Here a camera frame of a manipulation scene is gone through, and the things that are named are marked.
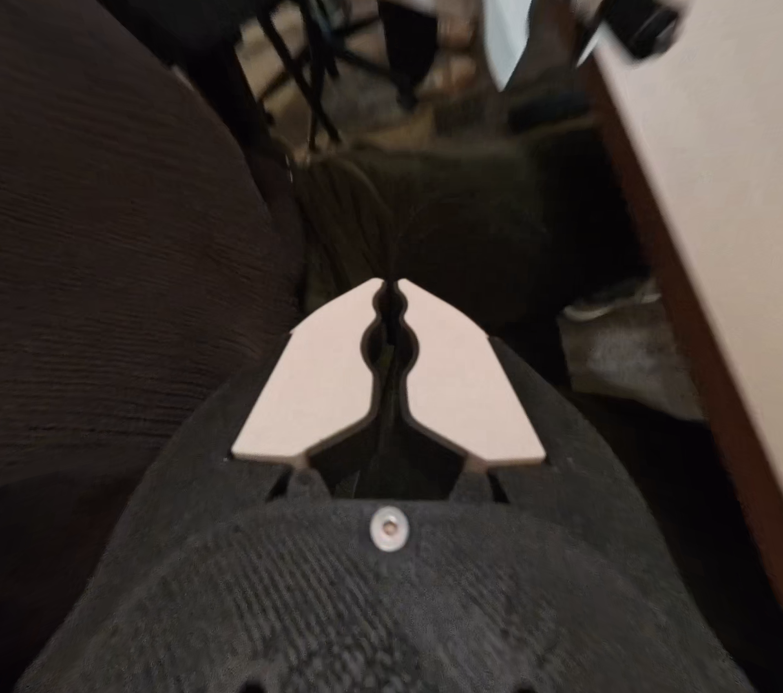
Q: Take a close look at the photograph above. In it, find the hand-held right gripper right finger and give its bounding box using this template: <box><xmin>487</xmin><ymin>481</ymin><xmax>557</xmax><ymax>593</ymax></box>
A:
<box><xmin>398</xmin><ymin>279</ymin><xmax>546</xmax><ymax>472</ymax></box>

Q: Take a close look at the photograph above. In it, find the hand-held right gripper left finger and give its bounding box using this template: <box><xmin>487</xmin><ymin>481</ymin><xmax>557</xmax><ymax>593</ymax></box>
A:
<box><xmin>231</xmin><ymin>279</ymin><xmax>389</xmax><ymax>470</ymax></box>

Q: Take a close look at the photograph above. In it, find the person's grey shoe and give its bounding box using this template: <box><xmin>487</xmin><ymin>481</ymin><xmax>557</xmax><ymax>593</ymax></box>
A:
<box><xmin>562</xmin><ymin>276</ymin><xmax>666</xmax><ymax>323</ymax></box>

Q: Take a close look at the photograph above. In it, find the black office chair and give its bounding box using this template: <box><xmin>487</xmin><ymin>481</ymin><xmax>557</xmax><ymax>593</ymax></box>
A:
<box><xmin>239</xmin><ymin>0</ymin><xmax>444</xmax><ymax>151</ymax></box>

